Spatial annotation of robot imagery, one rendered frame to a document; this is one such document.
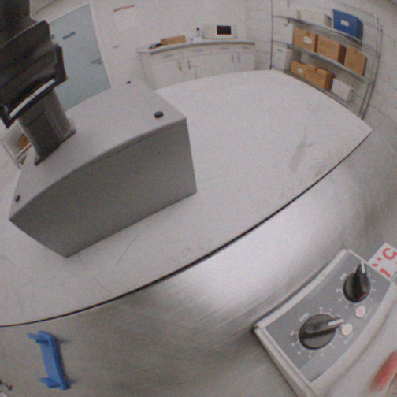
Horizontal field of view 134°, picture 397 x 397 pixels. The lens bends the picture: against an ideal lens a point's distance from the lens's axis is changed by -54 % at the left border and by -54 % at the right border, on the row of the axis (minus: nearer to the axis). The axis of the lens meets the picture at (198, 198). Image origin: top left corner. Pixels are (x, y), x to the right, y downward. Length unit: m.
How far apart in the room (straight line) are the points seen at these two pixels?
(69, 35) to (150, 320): 2.85
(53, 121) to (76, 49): 2.60
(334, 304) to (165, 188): 0.20
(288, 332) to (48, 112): 0.29
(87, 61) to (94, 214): 2.65
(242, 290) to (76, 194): 0.18
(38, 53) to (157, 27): 2.76
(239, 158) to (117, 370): 0.32
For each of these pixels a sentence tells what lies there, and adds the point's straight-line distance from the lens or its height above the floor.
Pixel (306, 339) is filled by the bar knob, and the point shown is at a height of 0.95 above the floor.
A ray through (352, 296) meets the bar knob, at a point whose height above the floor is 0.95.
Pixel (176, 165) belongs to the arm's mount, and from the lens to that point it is 0.18.
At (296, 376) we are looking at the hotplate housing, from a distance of 0.16.
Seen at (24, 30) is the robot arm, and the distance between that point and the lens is 0.19.
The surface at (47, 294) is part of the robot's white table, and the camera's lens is 0.29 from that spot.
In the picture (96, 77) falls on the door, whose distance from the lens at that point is 2.79.
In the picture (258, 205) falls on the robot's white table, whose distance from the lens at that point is 0.22.
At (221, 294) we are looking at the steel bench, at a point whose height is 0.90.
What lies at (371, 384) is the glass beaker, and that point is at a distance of 0.18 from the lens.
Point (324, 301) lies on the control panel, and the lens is 0.17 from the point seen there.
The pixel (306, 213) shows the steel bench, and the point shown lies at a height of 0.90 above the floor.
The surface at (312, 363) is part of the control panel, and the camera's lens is 0.15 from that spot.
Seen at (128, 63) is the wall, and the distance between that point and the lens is 2.82.
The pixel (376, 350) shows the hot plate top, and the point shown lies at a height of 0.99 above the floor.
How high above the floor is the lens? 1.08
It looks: 56 degrees down
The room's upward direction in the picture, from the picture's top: 8 degrees counter-clockwise
